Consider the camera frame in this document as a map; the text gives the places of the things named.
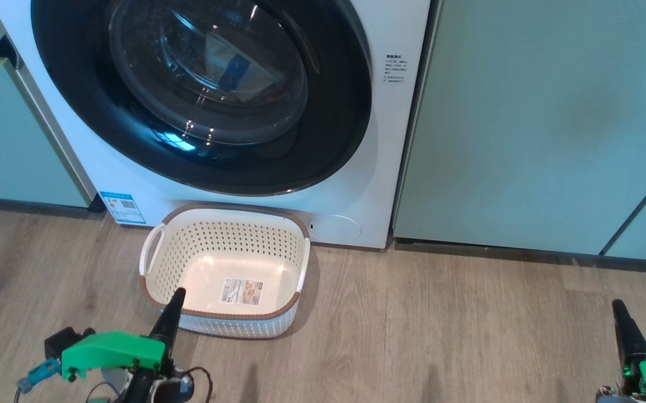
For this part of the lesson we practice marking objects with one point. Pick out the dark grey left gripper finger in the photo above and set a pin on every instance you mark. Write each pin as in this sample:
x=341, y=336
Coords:
x=171, y=319

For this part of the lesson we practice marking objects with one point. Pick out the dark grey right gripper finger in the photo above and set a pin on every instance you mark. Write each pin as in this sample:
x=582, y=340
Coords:
x=631, y=341

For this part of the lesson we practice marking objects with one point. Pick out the blue energy label sticker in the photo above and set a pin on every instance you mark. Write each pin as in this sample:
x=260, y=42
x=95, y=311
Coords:
x=122, y=208

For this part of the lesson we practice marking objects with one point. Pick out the basket product sticker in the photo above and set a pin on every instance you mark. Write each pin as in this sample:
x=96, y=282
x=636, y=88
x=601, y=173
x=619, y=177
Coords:
x=242, y=291

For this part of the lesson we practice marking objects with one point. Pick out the cream garment with blue cuff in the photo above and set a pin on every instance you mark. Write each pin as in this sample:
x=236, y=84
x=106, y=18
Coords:
x=233, y=73

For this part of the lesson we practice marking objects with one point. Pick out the dark round washing machine door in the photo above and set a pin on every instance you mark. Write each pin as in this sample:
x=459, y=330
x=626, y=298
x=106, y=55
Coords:
x=71, y=84

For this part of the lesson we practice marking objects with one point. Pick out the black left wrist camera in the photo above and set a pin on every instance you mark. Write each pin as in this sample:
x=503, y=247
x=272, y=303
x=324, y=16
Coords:
x=62, y=338

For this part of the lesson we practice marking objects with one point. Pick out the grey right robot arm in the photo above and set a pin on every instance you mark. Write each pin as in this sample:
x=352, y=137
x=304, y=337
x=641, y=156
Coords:
x=614, y=397

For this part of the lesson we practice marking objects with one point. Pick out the cream perforated laundry basket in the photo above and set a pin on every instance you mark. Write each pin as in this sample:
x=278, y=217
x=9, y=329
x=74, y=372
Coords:
x=216, y=246

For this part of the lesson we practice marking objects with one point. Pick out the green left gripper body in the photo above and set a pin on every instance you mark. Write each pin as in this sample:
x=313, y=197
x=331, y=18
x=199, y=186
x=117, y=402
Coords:
x=110, y=350

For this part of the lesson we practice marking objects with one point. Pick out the white washing machine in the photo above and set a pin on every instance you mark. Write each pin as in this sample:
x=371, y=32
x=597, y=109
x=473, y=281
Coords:
x=390, y=168

